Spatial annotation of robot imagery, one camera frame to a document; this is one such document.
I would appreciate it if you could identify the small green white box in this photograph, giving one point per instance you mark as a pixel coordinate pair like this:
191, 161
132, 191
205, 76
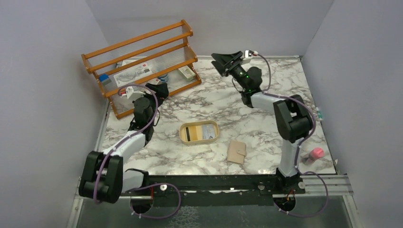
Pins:
187, 73

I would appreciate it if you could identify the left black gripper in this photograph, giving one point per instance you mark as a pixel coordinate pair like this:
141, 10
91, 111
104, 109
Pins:
154, 90

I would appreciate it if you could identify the green white wall item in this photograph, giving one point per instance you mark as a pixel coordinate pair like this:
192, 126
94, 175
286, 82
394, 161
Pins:
319, 114

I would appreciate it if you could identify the blue white tape roll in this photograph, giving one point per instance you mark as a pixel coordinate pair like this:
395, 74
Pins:
164, 78

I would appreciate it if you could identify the white flat package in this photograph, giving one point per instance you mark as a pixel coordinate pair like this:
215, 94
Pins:
133, 73

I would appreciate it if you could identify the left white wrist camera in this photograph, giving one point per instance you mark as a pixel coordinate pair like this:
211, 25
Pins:
132, 94

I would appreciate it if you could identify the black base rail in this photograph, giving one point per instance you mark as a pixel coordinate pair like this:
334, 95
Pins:
146, 190

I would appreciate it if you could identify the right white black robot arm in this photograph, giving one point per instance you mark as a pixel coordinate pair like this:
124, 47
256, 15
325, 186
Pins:
294, 120

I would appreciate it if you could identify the blue capped item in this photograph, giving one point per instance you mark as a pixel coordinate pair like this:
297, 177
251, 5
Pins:
104, 79

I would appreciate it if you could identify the beige oval tray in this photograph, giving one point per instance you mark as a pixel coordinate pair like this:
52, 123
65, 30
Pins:
199, 123

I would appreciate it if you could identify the orange wooden shelf rack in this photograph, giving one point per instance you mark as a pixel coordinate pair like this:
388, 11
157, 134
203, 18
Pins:
166, 48

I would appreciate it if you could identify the beige leather card holder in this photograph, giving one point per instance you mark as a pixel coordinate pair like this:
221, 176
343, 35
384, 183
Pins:
236, 152

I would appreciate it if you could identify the pink bottle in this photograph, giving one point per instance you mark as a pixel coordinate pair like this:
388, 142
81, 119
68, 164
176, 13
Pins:
315, 154

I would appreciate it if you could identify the grey blue credit card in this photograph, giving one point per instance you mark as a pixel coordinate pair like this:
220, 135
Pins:
208, 131

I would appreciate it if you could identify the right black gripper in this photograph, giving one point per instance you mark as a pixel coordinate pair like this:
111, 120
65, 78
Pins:
229, 63

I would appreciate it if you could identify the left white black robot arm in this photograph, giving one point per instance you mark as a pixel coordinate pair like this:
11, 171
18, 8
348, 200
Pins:
122, 157

